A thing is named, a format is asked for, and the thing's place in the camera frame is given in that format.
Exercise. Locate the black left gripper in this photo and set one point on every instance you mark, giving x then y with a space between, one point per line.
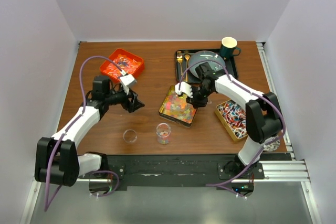
136 104

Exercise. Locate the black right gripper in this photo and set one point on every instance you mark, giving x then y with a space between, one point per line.
195 102

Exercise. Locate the black tin of star candies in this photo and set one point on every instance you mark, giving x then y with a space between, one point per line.
176 109

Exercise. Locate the clear glass jar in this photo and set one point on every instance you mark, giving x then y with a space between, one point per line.
163 132

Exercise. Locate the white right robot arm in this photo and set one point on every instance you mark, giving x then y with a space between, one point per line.
264 120

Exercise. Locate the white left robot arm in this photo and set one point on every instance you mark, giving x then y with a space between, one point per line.
57 161

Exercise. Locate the black serving tray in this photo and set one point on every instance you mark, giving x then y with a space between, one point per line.
229 64

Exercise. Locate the orange box of lollipops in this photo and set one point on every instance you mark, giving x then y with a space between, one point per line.
128 62

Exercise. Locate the teal ceramic plate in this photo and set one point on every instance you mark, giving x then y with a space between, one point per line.
214 59

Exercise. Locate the clear jar lid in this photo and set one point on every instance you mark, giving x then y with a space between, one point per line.
130 136

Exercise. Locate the gold spoon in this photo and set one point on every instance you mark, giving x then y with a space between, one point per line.
186 57

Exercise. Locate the gold fork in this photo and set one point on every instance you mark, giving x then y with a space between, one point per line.
179 58

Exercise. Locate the gold tin of lollipops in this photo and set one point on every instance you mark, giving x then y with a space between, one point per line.
233 118

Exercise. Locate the dark green mug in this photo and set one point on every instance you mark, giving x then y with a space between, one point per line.
229 48

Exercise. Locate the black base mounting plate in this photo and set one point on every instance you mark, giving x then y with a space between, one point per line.
185 170

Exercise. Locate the patterned small bowl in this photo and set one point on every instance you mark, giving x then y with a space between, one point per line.
272 144

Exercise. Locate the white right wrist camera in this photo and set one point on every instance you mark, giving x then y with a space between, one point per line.
184 88

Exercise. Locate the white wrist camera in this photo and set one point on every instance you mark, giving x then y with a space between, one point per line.
184 88
127 82

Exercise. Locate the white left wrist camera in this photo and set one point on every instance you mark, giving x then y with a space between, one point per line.
127 82

